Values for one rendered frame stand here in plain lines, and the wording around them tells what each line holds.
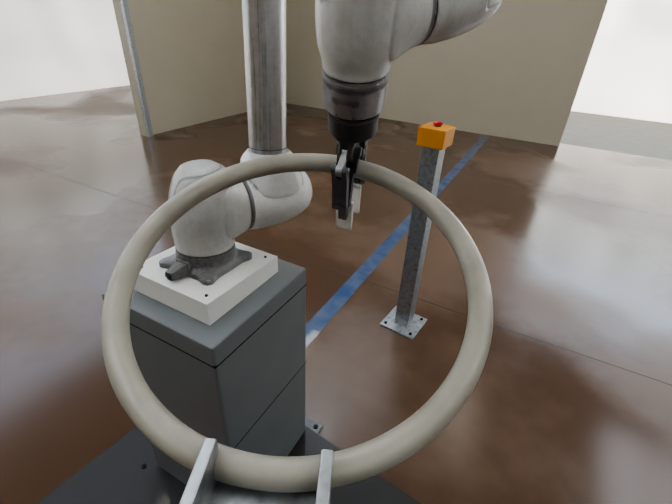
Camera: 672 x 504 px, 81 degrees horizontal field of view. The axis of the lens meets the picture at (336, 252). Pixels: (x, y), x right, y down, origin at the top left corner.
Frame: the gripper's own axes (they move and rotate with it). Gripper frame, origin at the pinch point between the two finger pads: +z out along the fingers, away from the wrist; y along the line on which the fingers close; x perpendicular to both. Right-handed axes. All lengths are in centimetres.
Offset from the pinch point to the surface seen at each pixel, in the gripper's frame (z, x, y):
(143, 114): 234, -363, -293
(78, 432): 116, -93, 44
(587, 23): 150, 138, -555
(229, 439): 64, -20, 34
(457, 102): 275, 10, -538
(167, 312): 36, -41, 17
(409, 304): 127, 18, -65
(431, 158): 54, 9, -92
